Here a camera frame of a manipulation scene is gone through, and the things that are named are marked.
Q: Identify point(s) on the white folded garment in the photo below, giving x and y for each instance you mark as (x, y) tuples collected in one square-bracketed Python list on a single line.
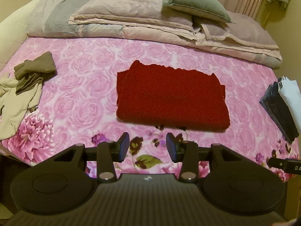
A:
[(290, 93)]

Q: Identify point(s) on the pink rose print bedsheet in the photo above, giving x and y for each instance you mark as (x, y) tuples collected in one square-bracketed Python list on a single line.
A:
[(78, 105)]

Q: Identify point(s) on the dark folded jeans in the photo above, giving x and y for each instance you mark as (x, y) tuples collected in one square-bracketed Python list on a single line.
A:
[(279, 112)]

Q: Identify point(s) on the white padded headboard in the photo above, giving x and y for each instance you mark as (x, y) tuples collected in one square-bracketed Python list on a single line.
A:
[(14, 31)]

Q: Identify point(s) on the beige folded quilt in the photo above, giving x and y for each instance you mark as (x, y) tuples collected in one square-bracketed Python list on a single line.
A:
[(135, 19)]

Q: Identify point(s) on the green cushion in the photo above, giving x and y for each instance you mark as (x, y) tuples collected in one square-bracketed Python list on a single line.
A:
[(209, 9)]

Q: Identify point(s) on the olive green garment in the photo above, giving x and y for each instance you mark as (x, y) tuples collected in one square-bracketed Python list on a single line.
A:
[(32, 72)]

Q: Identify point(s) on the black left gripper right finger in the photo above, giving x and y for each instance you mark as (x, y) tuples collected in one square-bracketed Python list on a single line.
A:
[(185, 152)]

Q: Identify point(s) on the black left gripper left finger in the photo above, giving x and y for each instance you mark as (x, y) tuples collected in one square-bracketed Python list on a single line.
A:
[(108, 153)]

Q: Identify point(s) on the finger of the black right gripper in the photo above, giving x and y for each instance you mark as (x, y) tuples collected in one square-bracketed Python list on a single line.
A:
[(291, 166)]

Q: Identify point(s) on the cream beige garment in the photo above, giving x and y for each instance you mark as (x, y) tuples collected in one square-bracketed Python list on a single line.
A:
[(14, 107)]

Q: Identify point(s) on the red knitted patterned sweater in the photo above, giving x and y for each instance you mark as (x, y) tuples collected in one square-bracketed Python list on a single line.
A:
[(156, 94)]

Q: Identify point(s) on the mauve pillow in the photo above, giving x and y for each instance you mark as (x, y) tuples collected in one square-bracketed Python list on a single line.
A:
[(242, 29)]

